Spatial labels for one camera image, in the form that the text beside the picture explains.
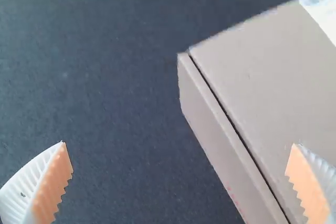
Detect cardboard box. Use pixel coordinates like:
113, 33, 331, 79
176, 0, 336, 224

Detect black mat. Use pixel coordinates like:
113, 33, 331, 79
0, 0, 336, 224

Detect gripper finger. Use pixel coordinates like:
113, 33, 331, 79
0, 141, 74, 224
284, 142, 336, 224

